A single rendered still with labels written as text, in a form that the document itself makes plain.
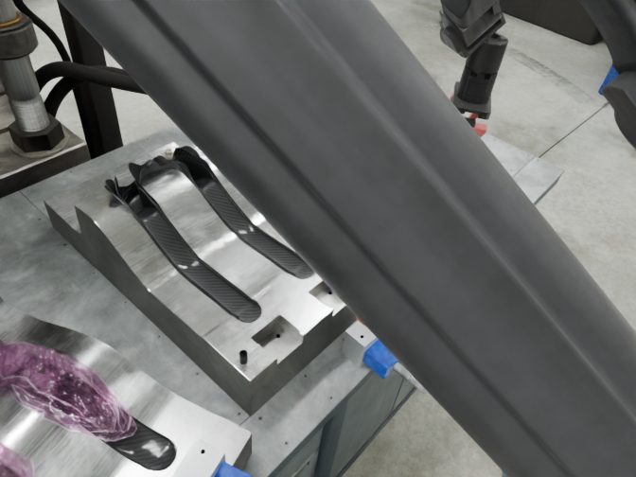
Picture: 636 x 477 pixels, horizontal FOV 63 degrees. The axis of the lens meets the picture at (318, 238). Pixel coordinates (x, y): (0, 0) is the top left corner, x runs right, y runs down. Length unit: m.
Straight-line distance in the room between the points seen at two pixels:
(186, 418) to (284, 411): 0.14
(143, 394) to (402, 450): 1.06
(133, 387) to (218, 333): 0.12
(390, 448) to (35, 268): 1.09
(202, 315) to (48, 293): 0.28
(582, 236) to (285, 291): 1.93
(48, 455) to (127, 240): 0.29
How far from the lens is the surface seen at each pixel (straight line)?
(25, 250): 0.98
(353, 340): 0.74
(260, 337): 0.70
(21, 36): 1.10
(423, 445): 1.65
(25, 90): 1.16
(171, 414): 0.67
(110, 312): 0.85
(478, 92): 0.95
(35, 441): 0.65
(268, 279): 0.74
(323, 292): 0.76
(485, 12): 0.88
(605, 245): 2.52
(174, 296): 0.74
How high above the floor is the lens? 1.45
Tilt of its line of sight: 44 degrees down
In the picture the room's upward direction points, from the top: 7 degrees clockwise
